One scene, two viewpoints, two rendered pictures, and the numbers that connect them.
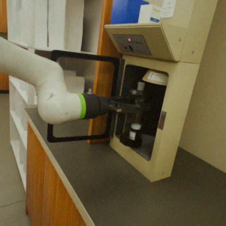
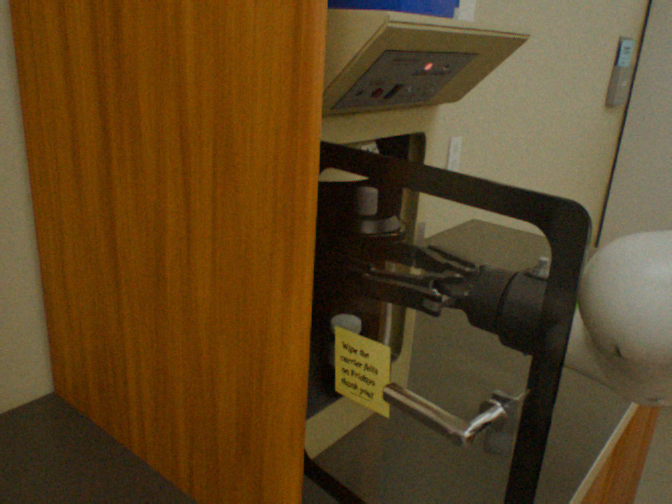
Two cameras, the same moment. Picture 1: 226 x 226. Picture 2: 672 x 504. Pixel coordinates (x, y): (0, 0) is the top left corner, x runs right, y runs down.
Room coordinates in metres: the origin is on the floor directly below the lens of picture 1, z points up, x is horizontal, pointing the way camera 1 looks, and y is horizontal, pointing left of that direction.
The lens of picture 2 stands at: (1.07, 0.59, 1.49)
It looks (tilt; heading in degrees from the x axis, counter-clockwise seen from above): 20 degrees down; 252
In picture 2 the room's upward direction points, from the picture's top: 4 degrees clockwise
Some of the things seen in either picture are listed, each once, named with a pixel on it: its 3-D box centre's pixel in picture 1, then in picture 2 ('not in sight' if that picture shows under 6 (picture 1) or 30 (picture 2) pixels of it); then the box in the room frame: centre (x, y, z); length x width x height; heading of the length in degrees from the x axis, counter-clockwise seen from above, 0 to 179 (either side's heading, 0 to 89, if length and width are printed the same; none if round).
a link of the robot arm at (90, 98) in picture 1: (88, 105); not in sight; (0.68, 0.08, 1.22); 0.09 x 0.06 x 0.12; 35
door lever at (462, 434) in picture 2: not in sight; (441, 407); (0.85, 0.20, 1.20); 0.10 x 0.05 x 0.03; 117
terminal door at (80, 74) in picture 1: (83, 99); (397, 369); (0.86, 0.12, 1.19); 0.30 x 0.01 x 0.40; 117
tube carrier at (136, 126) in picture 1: (135, 117); not in sight; (0.81, -0.11, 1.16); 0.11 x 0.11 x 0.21
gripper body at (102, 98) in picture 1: (105, 105); not in sight; (0.72, 0.02, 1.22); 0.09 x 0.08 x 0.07; 125
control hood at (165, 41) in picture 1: (137, 41); (422, 67); (0.78, -0.06, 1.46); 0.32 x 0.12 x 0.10; 35
